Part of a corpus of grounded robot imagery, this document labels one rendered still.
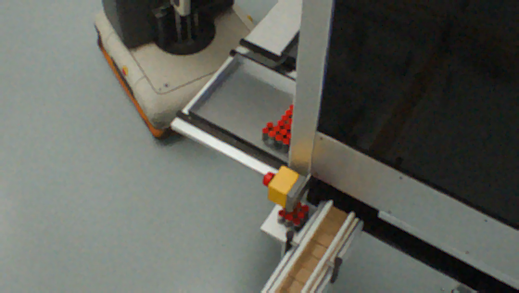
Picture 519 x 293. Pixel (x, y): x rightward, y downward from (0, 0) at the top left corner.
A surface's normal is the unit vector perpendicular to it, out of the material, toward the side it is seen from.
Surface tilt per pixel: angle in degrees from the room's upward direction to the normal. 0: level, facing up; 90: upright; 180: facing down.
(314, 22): 90
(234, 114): 0
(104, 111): 0
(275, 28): 0
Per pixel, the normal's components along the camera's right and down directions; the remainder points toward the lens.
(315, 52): -0.52, 0.69
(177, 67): 0.02, -0.58
